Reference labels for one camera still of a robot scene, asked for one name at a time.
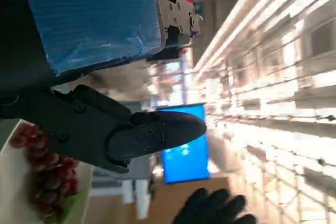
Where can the white square plate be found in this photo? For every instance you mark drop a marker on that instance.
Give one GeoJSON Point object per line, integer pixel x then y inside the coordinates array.
{"type": "Point", "coordinates": [13, 182]}

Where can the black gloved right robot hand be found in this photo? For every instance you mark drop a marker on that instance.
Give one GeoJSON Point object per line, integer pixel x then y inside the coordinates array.
{"type": "Point", "coordinates": [210, 208]}

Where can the red toy grapes with leaf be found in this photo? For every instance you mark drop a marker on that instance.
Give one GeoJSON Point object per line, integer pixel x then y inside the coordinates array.
{"type": "Point", "coordinates": [52, 179]}

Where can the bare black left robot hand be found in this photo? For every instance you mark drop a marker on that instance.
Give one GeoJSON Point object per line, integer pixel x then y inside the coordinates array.
{"type": "Point", "coordinates": [92, 16]}

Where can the blue monitor screen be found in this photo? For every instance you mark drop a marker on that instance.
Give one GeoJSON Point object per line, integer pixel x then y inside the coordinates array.
{"type": "Point", "coordinates": [186, 163]}

